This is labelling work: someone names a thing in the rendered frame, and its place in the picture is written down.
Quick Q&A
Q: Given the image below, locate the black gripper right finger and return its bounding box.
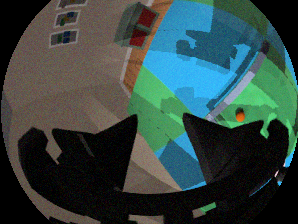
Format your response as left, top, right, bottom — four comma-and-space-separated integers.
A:
182, 112, 265, 184

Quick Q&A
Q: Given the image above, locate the low clear l-shaped wall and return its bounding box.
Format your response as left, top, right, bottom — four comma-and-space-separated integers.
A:
210, 72, 247, 127

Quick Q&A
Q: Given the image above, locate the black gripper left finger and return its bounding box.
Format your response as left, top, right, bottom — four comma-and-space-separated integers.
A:
51, 115, 137, 192

